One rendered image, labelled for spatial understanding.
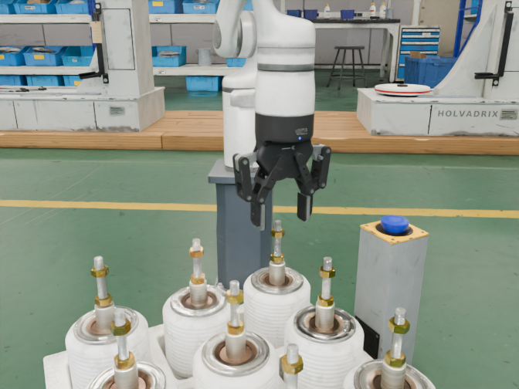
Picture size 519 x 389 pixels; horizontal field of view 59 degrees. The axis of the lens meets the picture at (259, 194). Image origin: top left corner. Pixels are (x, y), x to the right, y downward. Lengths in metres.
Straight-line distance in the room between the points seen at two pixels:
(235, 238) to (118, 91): 1.78
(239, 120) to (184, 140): 1.53
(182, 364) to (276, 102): 0.35
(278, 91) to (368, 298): 0.35
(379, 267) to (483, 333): 0.45
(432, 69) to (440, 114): 2.39
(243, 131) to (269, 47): 0.44
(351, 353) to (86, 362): 0.30
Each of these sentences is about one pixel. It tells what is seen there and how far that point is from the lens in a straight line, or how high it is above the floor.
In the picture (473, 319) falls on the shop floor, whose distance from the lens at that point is 1.13.
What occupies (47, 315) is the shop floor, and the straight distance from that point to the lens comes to 1.15.
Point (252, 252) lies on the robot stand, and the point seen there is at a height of 0.12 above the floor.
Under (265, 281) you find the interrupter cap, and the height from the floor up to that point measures 0.25.
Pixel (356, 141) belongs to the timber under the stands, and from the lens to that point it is 2.46.
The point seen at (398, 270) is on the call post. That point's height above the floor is 0.27.
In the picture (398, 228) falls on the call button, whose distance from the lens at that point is 0.69.
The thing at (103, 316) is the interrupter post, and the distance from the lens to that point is 0.59.
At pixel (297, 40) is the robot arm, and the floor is 0.58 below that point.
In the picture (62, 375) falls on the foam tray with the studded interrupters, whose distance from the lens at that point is 0.67.
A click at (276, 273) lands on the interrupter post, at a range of 0.65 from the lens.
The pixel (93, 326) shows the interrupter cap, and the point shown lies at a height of 0.25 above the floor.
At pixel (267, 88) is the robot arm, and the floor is 0.52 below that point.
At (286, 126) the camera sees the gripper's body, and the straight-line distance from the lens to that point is 0.56.
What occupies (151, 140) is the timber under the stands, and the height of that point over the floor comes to 0.05.
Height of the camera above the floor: 0.58
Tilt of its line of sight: 19 degrees down
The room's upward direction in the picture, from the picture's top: straight up
